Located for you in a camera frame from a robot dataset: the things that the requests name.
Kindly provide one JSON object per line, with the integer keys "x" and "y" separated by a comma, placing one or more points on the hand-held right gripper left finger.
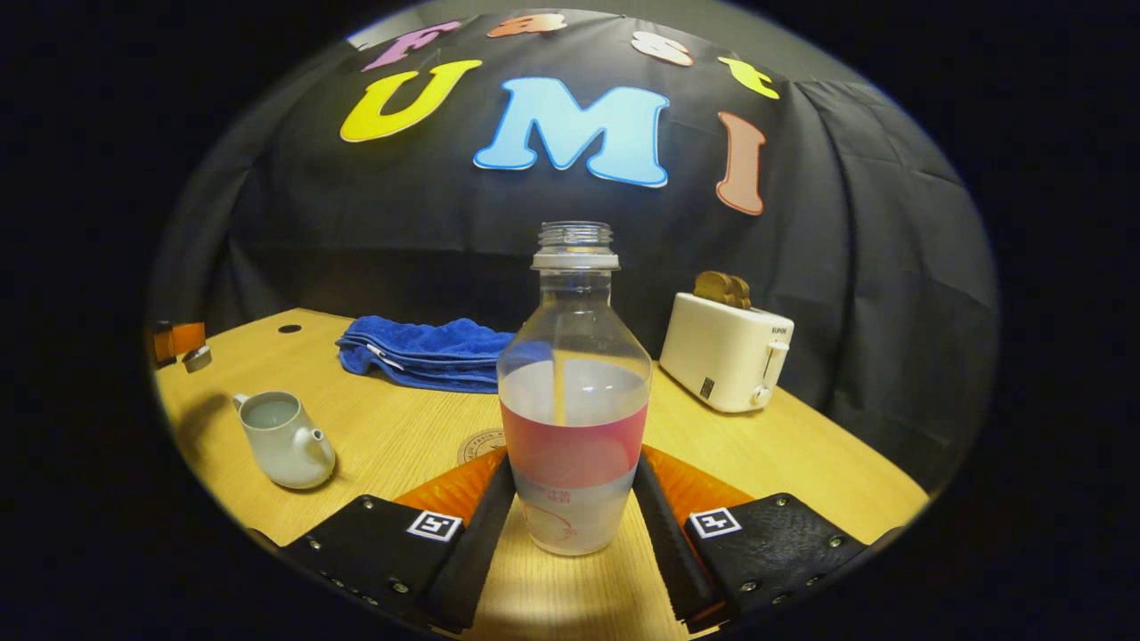
{"x": 485, "y": 543}

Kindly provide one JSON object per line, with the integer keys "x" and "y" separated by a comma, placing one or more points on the brown toast slice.
{"x": 741, "y": 294}
{"x": 711, "y": 288}

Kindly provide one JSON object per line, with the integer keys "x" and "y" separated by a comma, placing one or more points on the round cork coaster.
{"x": 476, "y": 448}

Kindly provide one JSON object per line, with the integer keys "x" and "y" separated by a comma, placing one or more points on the clear water bottle pink label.
{"x": 574, "y": 445}

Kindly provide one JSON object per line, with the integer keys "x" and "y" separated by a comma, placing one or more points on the white ceramic teacup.
{"x": 285, "y": 454}

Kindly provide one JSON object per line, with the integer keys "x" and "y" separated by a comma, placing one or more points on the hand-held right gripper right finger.
{"x": 663, "y": 543}

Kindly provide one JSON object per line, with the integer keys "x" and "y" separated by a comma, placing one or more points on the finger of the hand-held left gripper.
{"x": 183, "y": 338}

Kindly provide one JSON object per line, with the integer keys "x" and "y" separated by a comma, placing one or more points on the blue folded towel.
{"x": 427, "y": 356}

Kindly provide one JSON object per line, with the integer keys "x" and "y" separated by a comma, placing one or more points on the white teacup lid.
{"x": 198, "y": 360}

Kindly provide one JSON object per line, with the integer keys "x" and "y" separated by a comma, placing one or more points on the black backdrop cloth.
{"x": 846, "y": 223}

